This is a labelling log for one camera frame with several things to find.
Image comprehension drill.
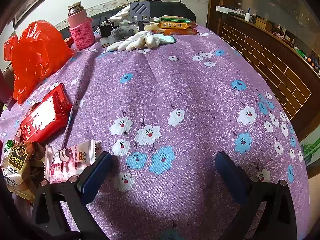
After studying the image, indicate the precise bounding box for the white work glove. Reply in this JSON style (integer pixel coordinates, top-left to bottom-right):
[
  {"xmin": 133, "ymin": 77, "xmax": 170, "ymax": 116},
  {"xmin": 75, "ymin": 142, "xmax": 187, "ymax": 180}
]
[
  {"xmin": 107, "ymin": 31, "xmax": 161, "ymax": 52},
  {"xmin": 109, "ymin": 5, "xmax": 131, "ymax": 26}
]

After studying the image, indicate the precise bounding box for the green biscuit packet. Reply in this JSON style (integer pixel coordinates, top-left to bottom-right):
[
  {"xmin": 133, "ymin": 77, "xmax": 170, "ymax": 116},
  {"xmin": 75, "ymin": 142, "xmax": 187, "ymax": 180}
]
[{"xmin": 159, "ymin": 16, "xmax": 191, "ymax": 22}]

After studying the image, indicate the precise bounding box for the red plastic bag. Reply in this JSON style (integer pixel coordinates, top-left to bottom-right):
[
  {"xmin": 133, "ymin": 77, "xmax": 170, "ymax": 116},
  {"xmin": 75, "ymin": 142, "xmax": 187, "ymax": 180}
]
[{"xmin": 3, "ymin": 20, "xmax": 75, "ymax": 105}]

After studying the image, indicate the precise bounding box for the long white box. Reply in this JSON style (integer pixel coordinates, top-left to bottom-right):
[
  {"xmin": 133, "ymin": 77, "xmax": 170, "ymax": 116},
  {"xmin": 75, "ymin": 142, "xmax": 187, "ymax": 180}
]
[{"xmin": 215, "ymin": 6, "xmax": 242, "ymax": 13}]

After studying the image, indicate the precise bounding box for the small wooden box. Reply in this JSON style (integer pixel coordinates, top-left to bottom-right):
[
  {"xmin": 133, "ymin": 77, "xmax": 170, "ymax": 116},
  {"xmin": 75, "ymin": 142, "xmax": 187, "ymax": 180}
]
[{"xmin": 255, "ymin": 17, "xmax": 272, "ymax": 32}]

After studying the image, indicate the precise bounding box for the orange biscuit packet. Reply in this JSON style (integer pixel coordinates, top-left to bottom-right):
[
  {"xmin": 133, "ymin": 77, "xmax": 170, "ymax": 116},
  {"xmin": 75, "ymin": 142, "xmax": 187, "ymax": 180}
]
[
  {"xmin": 152, "ymin": 28, "xmax": 198, "ymax": 36},
  {"xmin": 156, "ymin": 21, "xmax": 198, "ymax": 30}
]

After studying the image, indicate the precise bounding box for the small black charger box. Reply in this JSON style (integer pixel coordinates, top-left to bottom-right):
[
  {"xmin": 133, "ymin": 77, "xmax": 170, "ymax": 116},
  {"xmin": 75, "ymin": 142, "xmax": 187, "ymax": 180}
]
[{"xmin": 99, "ymin": 17, "xmax": 114, "ymax": 37}]

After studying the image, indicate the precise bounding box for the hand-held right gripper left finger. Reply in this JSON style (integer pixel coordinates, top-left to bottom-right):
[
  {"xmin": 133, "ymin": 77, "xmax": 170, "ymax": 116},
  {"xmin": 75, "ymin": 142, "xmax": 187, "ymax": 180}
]
[{"xmin": 31, "ymin": 151, "xmax": 113, "ymax": 240}]

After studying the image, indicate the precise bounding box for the black leather sofa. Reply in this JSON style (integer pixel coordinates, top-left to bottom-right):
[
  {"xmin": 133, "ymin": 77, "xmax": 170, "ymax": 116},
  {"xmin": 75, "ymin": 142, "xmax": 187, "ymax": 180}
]
[{"xmin": 149, "ymin": 1, "xmax": 197, "ymax": 22}]

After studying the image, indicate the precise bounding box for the brown snack packet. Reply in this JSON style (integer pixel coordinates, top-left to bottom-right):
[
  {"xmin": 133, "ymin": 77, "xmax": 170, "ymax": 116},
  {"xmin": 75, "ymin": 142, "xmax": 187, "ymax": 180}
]
[{"xmin": 0, "ymin": 141, "xmax": 46, "ymax": 202}]

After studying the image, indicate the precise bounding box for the large red snack packet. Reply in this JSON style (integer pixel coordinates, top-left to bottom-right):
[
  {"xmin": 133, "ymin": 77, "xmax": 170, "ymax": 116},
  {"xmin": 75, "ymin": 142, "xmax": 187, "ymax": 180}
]
[{"xmin": 19, "ymin": 83, "xmax": 73, "ymax": 143}]

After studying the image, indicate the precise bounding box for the pink bottle with knitted sleeve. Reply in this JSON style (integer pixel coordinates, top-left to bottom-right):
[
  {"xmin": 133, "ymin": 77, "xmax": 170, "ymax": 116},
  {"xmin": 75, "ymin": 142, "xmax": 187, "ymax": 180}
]
[{"xmin": 67, "ymin": 1, "xmax": 96, "ymax": 50}]

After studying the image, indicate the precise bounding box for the white cloth with green edge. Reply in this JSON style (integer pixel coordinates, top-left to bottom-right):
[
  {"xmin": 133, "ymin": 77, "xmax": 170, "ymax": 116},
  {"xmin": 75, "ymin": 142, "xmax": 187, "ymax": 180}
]
[{"xmin": 159, "ymin": 35, "xmax": 177, "ymax": 45}]

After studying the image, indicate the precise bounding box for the pink bear snack packet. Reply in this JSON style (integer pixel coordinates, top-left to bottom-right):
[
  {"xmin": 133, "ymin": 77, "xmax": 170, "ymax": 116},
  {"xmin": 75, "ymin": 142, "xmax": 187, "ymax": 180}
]
[{"xmin": 44, "ymin": 140, "xmax": 97, "ymax": 184}]

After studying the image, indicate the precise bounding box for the green plant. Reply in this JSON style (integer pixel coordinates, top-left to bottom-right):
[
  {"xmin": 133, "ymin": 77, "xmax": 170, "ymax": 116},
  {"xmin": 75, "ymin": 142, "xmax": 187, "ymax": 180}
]
[{"xmin": 301, "ymin": 140, "xmax": 320, "ymax": 167}]

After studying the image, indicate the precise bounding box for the wooden brick-pattern counter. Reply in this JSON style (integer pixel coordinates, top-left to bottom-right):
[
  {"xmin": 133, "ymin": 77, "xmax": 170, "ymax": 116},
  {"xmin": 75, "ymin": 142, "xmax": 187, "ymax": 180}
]
[{"xmin": 207, "ymin": 0, "xmax": 320, "ymax": 140}]

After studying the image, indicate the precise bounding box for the purple floral tablecloth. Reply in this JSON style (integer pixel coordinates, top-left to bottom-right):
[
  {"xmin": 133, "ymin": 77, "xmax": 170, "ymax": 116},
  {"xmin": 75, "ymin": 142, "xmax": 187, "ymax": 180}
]
[{"xmin": 0, "ymin": 26, "xmax": 312, "ymax": 240}]

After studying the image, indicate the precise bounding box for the dark maroon box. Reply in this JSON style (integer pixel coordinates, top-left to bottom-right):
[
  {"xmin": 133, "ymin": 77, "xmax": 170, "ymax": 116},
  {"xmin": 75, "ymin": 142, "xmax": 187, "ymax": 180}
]
[{"xmin": 0, "ymin": 69, "xmax": 16, "ymax": 111}]

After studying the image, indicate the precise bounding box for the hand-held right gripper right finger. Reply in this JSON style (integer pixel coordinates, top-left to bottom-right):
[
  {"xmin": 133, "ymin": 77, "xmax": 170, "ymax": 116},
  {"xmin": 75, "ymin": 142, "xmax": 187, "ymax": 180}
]
[{"xmin": 215, "ymin": 151, "xmax": 298, "ymax": 240}]

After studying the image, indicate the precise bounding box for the grey knitted cloth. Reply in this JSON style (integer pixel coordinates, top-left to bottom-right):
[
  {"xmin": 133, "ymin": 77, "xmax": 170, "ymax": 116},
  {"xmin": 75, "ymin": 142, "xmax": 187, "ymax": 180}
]
[{"xmin": 109, "ymin": 27, "xmax": 137, "ymax": 40}]

